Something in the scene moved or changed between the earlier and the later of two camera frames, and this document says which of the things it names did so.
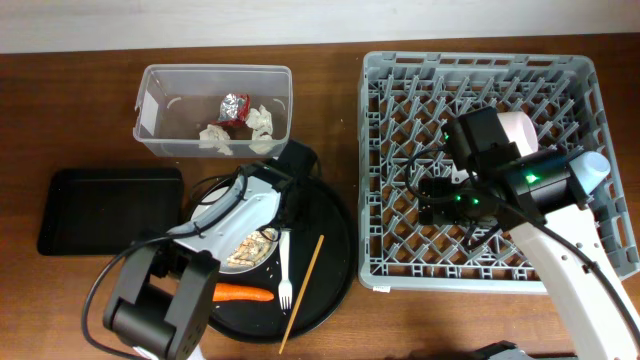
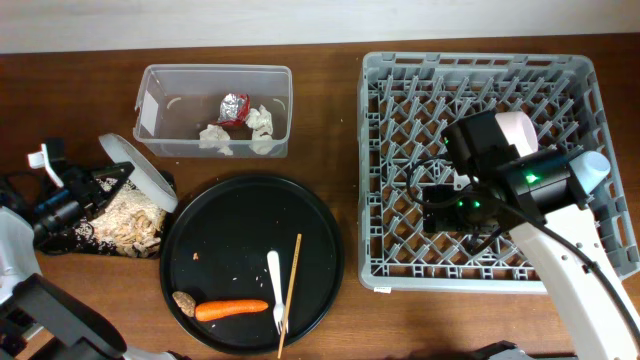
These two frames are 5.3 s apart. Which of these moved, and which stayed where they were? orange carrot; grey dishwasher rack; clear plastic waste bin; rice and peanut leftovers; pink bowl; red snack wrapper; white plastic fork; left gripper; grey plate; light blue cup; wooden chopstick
Moved: grey plate; orange carrot; left gripper; white plastic fork; wooden chopstick; rice and peanut leftovers
Stayed: red snack wrapper; clear plastic waste bin; grey dishwasher rack; pink bowl; light blue cup
